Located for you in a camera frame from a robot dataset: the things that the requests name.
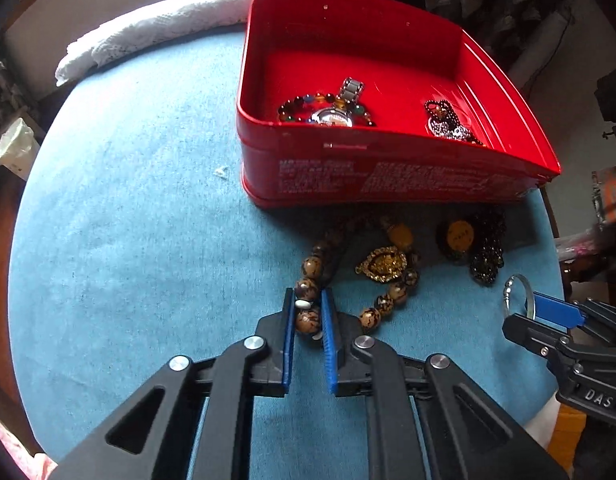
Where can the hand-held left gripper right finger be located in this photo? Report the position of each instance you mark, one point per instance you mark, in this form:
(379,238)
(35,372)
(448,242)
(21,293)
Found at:
(329,340)

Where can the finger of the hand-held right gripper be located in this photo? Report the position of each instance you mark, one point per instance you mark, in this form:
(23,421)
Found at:
(525,330)
(558,310)

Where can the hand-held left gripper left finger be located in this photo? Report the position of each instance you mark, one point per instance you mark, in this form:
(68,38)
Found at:
(288,335)

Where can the red tin box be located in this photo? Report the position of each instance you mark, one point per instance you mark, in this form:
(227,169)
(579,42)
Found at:
(388,180)

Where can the silver wristwatch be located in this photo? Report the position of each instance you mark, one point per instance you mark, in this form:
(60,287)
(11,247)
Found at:
(333,117)

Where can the clear plastic bag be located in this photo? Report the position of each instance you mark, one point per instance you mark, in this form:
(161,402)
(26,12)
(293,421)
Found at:
(578,247)

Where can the orange grey striped cloth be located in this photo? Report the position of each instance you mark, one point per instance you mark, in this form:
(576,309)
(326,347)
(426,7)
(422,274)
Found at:
(613,195)

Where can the blue tablecloth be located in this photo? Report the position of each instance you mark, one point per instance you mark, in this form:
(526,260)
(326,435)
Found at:
(137,260)

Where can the small white scrap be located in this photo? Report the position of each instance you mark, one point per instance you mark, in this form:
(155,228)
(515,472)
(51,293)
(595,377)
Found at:
(220,172)

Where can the black jacket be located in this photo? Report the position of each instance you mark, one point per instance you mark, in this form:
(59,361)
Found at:
(613,90)

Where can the pink cloth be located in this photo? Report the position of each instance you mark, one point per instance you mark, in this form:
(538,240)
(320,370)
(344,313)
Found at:
(7,450)

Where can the tissue box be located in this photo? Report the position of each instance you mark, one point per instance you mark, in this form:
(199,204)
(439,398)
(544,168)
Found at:
(15,147)

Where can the white lace cloth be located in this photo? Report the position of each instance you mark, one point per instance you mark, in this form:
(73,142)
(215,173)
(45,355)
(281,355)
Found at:
(152,25)

